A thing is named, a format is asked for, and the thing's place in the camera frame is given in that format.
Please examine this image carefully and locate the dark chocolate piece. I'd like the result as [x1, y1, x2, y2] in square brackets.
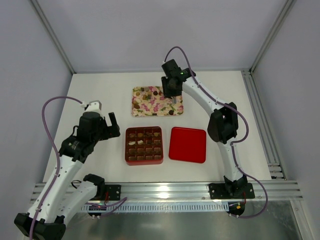
[145, 132, 153, 137]

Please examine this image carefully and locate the red box lid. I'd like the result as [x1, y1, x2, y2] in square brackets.
[168, 126, 207, 164]

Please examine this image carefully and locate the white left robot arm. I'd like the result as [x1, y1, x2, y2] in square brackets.
[14, 111, 120, 240]

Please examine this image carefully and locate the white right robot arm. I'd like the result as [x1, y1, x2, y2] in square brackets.
[161, 66, 248, 198]

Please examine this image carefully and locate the red chocolate box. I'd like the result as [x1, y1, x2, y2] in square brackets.
[124, 126, 164, 166]

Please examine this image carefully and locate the floral tray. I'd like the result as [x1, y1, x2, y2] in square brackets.
[131, 86, 184, 117]

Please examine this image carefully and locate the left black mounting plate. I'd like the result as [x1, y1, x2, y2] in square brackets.
[103, 184, 122, 202]

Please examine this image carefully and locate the black mounting plate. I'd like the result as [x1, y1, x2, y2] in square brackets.
[208, 183, 256, 200]
[103, 184, 122, 202]

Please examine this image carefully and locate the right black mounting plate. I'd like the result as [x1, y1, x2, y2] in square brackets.
[208, 183, 256, 200]

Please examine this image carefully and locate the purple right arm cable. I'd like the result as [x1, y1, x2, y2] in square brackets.
[162, 46, 270, 220]

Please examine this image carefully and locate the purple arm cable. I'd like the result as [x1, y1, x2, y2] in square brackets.
[28, 96, 86, 240]
[162, 46, 270, 220]

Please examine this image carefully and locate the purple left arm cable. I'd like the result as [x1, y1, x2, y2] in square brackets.
[28, 96, 86, 240]

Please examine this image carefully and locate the left aluminium frame post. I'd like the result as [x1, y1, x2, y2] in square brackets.
[28, 0, 76, 75]

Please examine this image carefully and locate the aluminium frame post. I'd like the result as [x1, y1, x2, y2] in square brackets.
[249, 0, 297, 74]
[28, 0, 76, 75]

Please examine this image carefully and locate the white slotted cable duct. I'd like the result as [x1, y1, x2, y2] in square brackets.
[84, 201, 230, 214]

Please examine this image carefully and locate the right aluminium side rail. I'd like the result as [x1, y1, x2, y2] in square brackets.
[241, 70, 287, 181]

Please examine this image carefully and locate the right aluminium frame post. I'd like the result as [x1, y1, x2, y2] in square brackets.
[249, 0, 297, 74]

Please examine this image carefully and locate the aluminium front rail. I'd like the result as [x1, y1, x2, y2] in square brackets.
[29, 180, 305, 204]

